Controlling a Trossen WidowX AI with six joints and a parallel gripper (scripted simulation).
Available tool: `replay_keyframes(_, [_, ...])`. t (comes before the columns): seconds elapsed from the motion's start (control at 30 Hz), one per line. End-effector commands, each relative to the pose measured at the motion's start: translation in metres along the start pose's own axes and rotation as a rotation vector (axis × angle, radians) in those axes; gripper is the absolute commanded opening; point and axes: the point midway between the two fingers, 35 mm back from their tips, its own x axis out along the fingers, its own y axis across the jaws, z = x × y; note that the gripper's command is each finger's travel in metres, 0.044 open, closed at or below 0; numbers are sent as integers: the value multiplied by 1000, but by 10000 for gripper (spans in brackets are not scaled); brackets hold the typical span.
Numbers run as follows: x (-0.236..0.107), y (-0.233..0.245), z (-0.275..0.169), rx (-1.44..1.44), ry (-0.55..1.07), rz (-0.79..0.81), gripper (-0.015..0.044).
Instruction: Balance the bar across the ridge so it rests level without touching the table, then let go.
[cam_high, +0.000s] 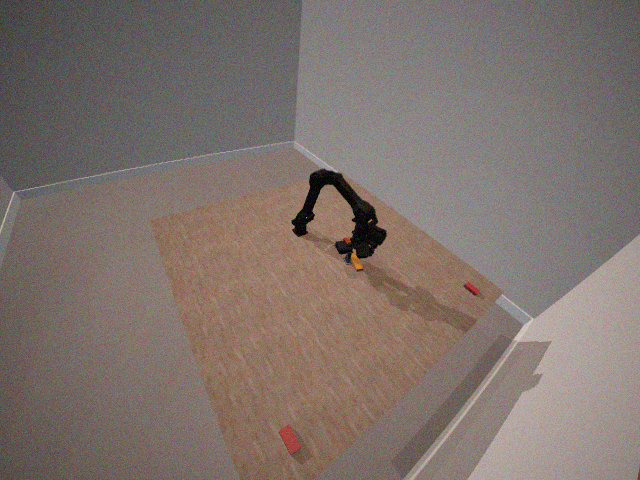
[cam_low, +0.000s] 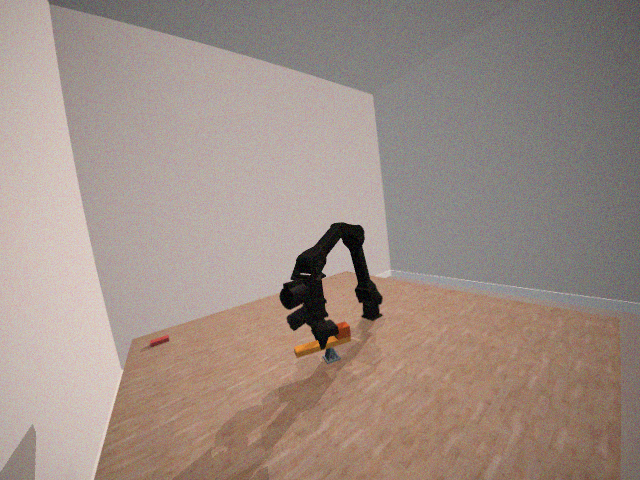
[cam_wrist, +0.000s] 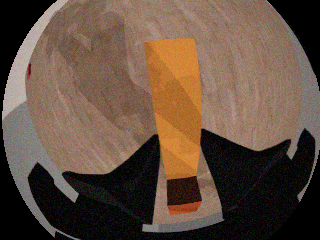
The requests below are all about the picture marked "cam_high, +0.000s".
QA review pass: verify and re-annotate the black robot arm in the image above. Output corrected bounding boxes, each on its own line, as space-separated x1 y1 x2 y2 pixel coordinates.
291 168 387 259

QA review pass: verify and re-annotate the orange bar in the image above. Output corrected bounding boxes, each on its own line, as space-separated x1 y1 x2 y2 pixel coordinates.
343 237 364 272

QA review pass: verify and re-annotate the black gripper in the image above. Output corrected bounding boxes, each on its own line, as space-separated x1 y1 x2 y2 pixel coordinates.
335 231 378 259

